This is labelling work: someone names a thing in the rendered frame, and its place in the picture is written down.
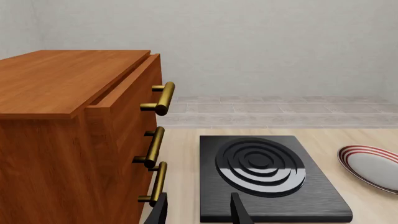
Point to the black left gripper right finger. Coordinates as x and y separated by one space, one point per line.
240 213

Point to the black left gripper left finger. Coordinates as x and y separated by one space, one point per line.
158 213

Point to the flat black stove plate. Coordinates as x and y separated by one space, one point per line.
267 179

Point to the white plate with red rings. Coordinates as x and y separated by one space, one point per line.
371 166

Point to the wooden cabinet drawer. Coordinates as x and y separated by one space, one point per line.
124 98

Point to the wooden cabinet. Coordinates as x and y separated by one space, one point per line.
46 140

